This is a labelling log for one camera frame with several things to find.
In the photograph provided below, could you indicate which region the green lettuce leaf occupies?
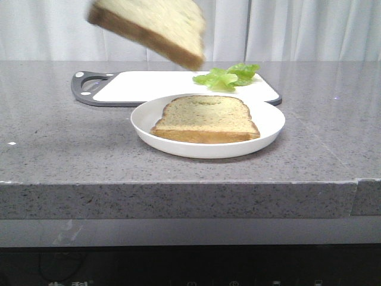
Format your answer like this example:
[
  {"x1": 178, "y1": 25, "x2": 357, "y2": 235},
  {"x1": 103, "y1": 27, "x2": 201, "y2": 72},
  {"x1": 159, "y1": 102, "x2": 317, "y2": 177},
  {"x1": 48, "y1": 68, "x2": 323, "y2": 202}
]
[{"x1": 193, "y1": 63, "x2": 260, "y2": 92}]

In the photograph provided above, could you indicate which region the toasted bread slice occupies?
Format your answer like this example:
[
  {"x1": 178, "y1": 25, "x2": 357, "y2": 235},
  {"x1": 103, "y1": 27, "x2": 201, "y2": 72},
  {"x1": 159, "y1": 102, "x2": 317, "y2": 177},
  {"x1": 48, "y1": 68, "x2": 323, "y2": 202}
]
[
  {"x1": 87, "y1": 0, "x2": 206, "y2": 71},
  {"x1": 150, "y1": 95, "x2": 261, "y2": 144}
]

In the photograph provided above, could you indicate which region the white round plate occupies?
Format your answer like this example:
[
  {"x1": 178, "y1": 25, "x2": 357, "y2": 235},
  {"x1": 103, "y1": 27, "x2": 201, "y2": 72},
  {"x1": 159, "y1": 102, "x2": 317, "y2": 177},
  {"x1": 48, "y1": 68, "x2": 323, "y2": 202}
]
[{"x1": 130, "y1": 95, "x2": 285, "y2": 159}]

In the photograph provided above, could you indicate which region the grey curtain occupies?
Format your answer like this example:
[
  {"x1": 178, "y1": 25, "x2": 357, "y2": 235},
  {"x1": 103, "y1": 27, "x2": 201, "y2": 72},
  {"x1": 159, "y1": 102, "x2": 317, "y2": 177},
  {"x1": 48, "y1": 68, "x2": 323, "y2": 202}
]
[{"x1": 1, "y1": 1, "x2": 380, "y2": 62}]

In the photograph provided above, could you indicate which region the black appliance panel below counter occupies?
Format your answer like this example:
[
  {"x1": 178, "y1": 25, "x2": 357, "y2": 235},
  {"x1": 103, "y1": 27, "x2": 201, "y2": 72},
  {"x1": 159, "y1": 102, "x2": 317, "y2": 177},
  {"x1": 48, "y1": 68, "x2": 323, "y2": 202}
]
[{"x1": 1, "y1": 244, "x2": 380, "y2": 285}]

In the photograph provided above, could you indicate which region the white cutting board black handle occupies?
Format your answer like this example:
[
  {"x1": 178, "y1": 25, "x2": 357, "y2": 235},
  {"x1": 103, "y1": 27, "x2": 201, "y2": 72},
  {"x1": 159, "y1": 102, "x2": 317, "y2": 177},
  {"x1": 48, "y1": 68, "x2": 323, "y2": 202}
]
[{"x1": 70, "y1": 70, "x2": 283, "y2": 108}]

